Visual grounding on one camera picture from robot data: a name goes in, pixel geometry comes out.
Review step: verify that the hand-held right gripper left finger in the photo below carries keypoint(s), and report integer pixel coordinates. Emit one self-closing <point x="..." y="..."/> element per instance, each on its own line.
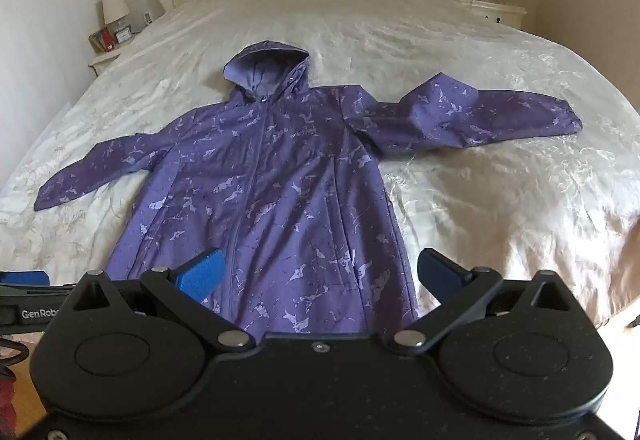
<point x="202" y="277"/>

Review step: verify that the small table clock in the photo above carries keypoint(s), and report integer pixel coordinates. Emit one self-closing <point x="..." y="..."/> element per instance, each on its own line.
<point x="123" y="36"/>

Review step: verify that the cream nightstand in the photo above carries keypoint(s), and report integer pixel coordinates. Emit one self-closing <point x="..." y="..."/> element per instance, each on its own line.
<point x="107" y="56"/>
<point x="500" y="12"/>

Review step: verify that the purple patterned hooded jacket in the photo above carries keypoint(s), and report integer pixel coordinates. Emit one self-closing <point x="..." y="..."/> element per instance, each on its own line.
<point x="280" y="190"/>

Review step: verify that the bed with cream bedspread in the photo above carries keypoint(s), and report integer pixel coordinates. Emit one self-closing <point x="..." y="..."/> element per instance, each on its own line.
<point x="450" y="200"/>

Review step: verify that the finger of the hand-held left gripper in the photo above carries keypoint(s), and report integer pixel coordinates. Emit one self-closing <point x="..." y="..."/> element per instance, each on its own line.
<point x="25" y="278"/>

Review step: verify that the white wall socket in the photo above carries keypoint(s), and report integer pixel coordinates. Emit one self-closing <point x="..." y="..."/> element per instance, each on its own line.
<point x="147" y="16"/>

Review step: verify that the dark red cloth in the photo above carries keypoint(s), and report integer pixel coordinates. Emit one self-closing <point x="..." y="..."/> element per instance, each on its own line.
<point x="6" y="395"/>

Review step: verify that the white shade table lamp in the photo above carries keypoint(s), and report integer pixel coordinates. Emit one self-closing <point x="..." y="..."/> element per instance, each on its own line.
<point x="115" y="5"/>

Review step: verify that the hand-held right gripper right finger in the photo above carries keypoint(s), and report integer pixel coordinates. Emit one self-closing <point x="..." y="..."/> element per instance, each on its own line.
<point x="440" y="272"/>

